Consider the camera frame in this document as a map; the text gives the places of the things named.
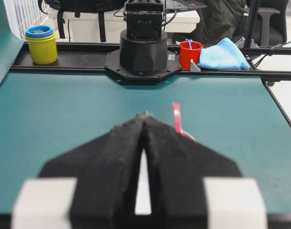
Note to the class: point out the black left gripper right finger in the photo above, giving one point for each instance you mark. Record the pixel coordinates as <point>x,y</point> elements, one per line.
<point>176,168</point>

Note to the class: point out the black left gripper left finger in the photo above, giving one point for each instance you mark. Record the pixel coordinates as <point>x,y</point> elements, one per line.
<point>107,170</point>

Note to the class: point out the red plastic spoon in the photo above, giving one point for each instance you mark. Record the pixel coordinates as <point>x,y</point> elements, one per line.
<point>178,122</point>

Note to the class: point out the white round bowl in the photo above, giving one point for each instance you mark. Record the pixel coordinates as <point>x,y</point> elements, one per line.
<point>143,201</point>

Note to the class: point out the red plastic cup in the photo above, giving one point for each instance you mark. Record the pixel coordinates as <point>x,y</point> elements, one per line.
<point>186,54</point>

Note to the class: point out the blue cloth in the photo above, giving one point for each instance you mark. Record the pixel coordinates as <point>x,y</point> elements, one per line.
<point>225,55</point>

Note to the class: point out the blue straw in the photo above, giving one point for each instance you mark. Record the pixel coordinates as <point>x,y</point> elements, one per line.
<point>189,43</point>

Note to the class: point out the stacked coloured plastic cups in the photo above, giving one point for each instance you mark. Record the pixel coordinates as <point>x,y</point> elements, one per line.
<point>42,44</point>

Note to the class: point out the black office chair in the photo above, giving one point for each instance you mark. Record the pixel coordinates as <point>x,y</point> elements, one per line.
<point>270,27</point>

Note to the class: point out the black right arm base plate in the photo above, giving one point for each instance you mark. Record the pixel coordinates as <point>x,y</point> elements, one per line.
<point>140,69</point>

